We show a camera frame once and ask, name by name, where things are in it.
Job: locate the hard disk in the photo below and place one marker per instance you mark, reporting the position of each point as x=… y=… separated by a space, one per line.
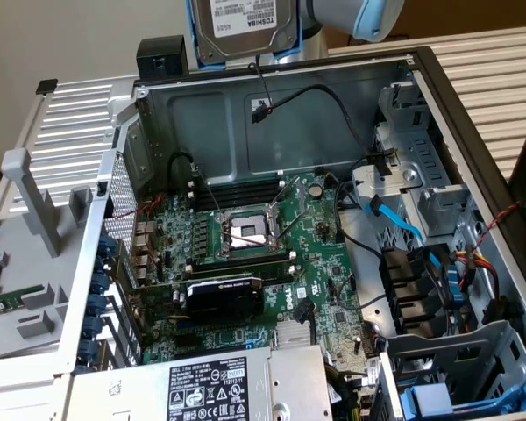
x=241 y=35

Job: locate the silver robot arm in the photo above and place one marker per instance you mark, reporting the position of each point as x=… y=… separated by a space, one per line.
x=368 y=17

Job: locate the metal disk bay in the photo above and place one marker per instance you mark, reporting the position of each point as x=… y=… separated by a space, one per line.
x=442 y=346

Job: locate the blue disk carrier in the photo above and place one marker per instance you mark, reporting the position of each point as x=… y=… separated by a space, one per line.
x=425 y=397

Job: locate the black RAM slot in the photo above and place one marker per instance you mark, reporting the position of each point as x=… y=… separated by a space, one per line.
x=241 y=187
x=272 y=275
x=241 y=262
x=241 y=199

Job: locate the CPU socket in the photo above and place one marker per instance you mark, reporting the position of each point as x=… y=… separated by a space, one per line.
x=245 y=232

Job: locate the metal socket cover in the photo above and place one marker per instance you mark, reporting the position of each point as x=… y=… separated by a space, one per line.
x=300 y=193

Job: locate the round coin battery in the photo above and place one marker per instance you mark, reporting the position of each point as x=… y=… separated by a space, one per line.
x=317 y=190

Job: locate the metal locking lever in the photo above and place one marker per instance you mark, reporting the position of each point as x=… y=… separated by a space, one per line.
x=207 y=190

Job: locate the green motherboard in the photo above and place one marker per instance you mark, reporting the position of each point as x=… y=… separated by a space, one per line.
x=315 y=263

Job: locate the black graphics card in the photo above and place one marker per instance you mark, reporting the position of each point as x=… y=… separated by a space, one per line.
x=228 y=302

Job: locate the open grey PC case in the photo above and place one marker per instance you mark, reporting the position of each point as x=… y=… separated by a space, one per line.
x=193 y=114

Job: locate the silver chipset heatsink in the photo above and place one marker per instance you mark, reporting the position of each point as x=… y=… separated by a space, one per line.
x=289 y=335

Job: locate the blue expansion slot clip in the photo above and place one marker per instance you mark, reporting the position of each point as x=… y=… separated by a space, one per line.
x=99 y=283
x=103 y=264
x=93 y=327
x=89 y=351
x=107 y=244
x=96 y=304

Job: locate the metal optical drive cage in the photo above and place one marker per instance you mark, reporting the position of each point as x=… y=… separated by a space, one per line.
x=421 y=149

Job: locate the grey power supply unit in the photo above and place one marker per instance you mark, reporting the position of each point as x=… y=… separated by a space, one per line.
x=201 y=390

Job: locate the grey parts rack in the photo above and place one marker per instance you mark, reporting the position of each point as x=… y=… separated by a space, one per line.
x=35 y=263

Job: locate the small black table clip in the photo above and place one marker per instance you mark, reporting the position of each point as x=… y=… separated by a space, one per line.
x=47 y=86

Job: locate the green RAM stick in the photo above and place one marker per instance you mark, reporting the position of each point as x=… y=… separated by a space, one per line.
x=9 y=301

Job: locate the brown cardboard box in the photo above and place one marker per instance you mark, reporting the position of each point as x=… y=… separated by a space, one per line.
x=464 y=17

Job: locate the black box on bracket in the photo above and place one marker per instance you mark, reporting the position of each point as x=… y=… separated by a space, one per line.
x=162 y=52

